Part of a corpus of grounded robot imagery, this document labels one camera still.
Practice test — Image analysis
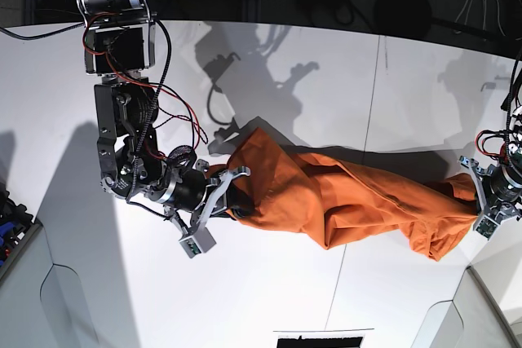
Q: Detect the round black stool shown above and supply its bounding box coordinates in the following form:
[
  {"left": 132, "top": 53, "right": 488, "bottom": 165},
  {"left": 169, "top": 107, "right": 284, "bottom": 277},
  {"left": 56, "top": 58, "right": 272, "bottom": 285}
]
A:
[{"left": 373, "top": 0, "right": 432, "bottom": 40}]

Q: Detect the black slot plate bottom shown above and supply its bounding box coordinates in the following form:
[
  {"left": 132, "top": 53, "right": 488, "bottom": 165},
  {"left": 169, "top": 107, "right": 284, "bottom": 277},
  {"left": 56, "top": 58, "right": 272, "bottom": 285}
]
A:
[{"left": 273, "top": 328, "right": 373, "bottom": 348}]

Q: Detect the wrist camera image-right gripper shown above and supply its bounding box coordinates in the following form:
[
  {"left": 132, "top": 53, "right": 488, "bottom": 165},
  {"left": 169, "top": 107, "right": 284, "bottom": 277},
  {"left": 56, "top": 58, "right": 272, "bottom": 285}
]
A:
[{"left": 473, "top": 214, "right": 500, "bottom": 240}]

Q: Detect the orange t-shirt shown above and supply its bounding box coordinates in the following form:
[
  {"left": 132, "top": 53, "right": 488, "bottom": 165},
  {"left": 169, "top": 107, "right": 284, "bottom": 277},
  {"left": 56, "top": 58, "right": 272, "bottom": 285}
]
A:
[{"left": 227, "top": 129, "right": 478, "bottom": 261}]

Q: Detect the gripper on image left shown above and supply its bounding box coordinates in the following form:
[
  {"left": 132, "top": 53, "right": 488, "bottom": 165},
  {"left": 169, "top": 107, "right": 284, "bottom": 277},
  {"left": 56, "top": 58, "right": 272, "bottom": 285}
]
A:
[{"left": 158, "top": 160, "right": 255, "bottom": 236}]

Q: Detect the grey panel bottom right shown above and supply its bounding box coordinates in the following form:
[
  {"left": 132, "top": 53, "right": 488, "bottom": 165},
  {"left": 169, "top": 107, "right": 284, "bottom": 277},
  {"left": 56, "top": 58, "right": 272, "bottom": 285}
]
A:
[{"left": 412, "top": 266, "right": 521, "bottom": 347}]

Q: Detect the blue black items bin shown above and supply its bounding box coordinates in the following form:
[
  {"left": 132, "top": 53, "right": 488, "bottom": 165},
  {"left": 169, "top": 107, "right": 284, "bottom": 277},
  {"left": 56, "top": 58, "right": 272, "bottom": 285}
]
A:
[{"left": 0, "top": 183, "right": 34, "bottom": 267}]

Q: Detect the grey panel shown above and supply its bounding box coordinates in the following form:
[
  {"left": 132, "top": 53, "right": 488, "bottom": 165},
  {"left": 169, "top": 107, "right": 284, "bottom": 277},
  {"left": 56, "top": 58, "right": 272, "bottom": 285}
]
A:
[
  {"left": 412, "top": 266, "right": 521, "bottom": 347},
  {"left": 1, "top": 226, "right": 100, "bottom": 347}
]

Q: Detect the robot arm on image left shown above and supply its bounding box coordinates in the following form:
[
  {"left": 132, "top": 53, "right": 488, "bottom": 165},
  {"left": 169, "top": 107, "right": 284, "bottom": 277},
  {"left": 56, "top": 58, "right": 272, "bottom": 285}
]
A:
[{"left": 76, "top": 0, "right": 254, "bottom": 236}]

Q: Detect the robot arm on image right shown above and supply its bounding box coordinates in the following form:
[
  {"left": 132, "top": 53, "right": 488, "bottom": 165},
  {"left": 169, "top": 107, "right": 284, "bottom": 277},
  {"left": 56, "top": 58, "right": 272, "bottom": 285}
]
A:
[{"left": 459, "top": 54, "right": 521, "bottom": 235}]

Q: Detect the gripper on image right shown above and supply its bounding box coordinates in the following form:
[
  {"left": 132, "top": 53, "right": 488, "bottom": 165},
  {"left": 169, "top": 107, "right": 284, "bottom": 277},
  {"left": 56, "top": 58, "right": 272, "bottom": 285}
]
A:
[{"left": 459, "top": 156, "right": 521, "bottom": 222}]

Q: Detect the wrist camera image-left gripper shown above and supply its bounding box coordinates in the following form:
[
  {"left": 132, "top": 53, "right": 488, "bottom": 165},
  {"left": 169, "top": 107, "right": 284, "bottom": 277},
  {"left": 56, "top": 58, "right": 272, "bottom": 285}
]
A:
[{"left": 179, "top": 228, "right": 216, "bottom": 258}]

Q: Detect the grey panel bottom left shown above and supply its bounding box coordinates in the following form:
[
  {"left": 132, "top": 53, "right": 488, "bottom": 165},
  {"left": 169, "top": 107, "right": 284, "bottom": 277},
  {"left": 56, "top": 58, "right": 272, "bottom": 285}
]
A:
[{"left": 1, "top": 226, "right": 100, "bottom": 347}]

